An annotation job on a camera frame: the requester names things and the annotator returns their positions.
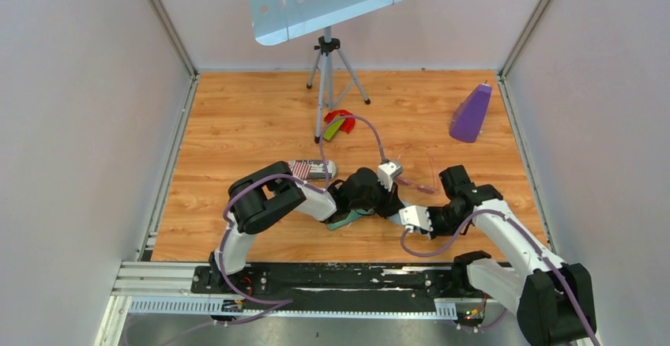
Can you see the white slotted cable duct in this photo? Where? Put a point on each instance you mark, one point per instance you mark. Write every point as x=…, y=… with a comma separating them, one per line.
x=225, y=307

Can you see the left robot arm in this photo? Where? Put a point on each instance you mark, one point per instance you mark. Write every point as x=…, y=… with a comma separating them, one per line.
x=261, y=199

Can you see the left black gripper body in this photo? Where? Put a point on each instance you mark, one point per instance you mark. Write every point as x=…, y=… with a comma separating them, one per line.
x=378, y=198

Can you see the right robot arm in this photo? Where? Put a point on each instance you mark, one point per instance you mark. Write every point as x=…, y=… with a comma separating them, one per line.
x=551, y=298

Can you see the striped printed glasses pouch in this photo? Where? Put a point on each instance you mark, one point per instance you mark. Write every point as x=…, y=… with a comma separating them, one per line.
x=312, y=169

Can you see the grey tripod stand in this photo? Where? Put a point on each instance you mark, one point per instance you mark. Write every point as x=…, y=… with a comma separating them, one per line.
x=327, y=46

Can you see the grey glasses case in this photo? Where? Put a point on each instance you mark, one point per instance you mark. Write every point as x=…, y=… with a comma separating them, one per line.
x=348, y=219

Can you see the red curved plastic piece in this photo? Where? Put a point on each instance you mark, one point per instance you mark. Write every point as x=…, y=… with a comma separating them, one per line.
x=347, y=125

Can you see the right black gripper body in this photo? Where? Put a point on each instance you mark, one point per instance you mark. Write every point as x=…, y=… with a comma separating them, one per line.
x=443, y=220

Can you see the green rectangular block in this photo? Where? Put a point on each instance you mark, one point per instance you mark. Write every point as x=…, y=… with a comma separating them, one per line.
x=333, y=128

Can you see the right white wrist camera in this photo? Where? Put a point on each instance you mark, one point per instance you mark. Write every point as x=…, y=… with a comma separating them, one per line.
x=416, y=219

